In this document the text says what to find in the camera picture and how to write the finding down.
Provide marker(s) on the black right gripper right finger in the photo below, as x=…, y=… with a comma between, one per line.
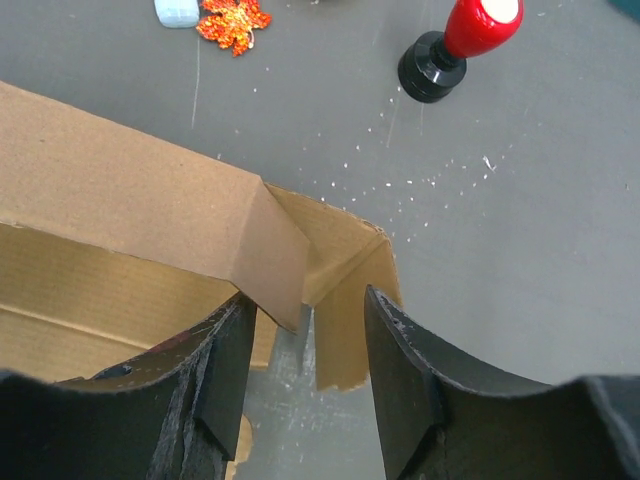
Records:
x=443, y=414

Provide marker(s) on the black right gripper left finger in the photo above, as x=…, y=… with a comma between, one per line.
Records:
x=171, y=412

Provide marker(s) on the brown cardboard box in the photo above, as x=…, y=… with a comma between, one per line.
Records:
x=114, y=241

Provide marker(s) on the red black stamp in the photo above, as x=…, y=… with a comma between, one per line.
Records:
x=437, y=61

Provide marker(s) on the orange red small toy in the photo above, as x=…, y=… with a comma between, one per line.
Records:
x=231, y=24

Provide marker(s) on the light blue stick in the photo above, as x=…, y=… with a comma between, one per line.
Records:
x=176, y=14

